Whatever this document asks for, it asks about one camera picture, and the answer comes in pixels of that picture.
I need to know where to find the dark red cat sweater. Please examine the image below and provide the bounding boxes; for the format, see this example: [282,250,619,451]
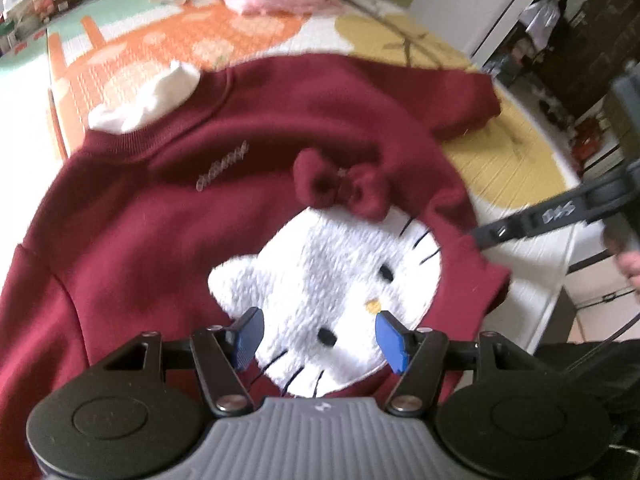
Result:
[0,52,513,466]

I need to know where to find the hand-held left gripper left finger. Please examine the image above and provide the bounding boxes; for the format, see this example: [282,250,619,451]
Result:
[102,306,266,417]

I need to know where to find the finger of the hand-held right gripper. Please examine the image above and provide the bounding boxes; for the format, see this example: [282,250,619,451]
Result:
[470,210,538,252]

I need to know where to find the colourful foam play mat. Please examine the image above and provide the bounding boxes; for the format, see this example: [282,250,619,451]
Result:
[0,0,583,311]

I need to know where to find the person's right hand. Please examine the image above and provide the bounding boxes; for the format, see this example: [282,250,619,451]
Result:
[616,252,640,306]

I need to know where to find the white hanging garment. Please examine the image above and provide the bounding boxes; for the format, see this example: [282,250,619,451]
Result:
[520,0,568,43]

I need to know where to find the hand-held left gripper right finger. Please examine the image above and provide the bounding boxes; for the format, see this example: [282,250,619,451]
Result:
[374,310,543,417]

